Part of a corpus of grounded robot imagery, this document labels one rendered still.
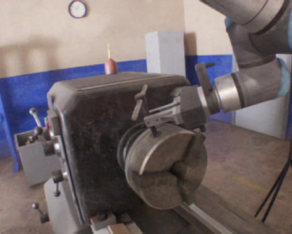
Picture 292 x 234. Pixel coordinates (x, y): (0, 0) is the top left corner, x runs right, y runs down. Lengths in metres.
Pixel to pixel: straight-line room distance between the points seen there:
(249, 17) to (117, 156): 0.59
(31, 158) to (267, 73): 2.60
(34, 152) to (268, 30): 2.64
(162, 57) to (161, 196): 3.61
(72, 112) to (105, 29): 3.62
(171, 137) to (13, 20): 3.68
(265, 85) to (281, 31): 0.18
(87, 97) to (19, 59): 3.32
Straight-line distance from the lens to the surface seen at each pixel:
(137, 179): 0.57
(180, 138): 0.60
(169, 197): 0.67
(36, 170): 2.85
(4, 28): 4.01
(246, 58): 0.50
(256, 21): 0.35
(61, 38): 4.01
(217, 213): 0.89
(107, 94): 0.69
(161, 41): 4.12
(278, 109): 3.79
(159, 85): 0.77
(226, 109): 0.52
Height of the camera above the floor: 1.42
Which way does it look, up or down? 16 degrees down
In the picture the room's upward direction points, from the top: 5 degrees counter-clockwise
